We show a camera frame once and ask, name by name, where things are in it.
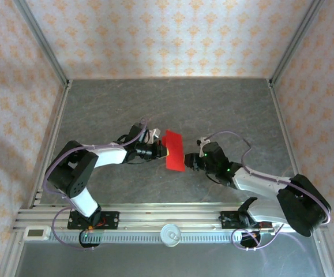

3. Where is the grey metal panel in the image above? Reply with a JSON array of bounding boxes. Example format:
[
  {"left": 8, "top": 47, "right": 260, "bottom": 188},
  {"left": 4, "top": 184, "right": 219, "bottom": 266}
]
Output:
[{"left": 13, "top": 230, "right": 329, "bottom": 277}]

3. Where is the small white display device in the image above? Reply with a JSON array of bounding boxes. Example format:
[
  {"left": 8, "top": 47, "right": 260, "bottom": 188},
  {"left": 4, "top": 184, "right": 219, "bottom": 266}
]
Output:
[{"left": 24, "top": 226, "right": 52, "bottom": 241}]

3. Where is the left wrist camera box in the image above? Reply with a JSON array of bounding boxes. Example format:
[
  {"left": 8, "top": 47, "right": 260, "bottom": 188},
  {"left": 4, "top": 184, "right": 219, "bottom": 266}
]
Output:
[{"left": 148, "top": 128, "right": 162, "bottom": 144}]

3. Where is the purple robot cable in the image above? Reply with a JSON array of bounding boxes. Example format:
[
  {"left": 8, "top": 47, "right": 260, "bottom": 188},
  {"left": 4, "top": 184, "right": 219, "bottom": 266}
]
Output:
[
  {"left": 44, "top": 116, "right": 153, "bottom": 252},
  {"left": 205, "top": 131, "right": 333, "bottom": 252}
]

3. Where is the long aluminium mounting rail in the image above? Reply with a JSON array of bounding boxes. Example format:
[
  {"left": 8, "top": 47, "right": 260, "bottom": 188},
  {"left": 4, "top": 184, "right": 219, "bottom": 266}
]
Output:
[{"left": 12, "top": 203, "right": 328, "bottom": 233}]

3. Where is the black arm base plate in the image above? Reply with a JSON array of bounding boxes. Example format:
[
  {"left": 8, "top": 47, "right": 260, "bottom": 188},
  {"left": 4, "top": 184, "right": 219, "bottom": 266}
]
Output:
[
  {"left": 220, "top": 211, "right": 273, "bottom": 231},
  {"left": 67, "top": 211, "right": 120, "bottom": 231}
]

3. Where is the aluminium table edge rail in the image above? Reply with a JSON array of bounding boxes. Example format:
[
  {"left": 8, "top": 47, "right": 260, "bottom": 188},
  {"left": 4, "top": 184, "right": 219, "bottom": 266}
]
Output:
[
  {"left": 267, "top": 79, "right": 310, "bottom": 208},
  {"left": 29, "top": 80, "right": 72, "bottom": 208}
]

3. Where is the grey slotted cable duct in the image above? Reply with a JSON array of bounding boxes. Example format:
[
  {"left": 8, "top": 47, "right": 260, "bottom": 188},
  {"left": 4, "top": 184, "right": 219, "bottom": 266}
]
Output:
[{"left": 50, "top": 232, "right": 274, "bottom": 245}]

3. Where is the black round cable port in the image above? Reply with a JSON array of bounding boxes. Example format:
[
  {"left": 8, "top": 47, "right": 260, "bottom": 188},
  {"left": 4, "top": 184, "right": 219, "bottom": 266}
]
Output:
[
  {"left": 78, "top": 230, "right": 101, "bottom": 251},
  {"left": 239, "top": 230, "right": 262, "bottom": 251}
]

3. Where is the aluminium corner post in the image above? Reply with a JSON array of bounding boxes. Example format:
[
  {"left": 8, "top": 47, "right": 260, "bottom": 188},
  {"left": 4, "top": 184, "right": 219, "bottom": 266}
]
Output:
[
  {"left": 12, "top": 0, "right": 71, "bottom": 87},
  {"left": 269, "top": 0, "right": 325, "bottom": 86}
]

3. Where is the aluminium frame strut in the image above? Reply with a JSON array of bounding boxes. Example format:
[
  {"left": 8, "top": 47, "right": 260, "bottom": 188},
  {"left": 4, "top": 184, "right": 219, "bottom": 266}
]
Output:
[
  {"left": 312, "top": 230, "right": 334, "bottom": 277},
  {"left": 0, "top": 232, "right": 26, "bottom": 277}
]

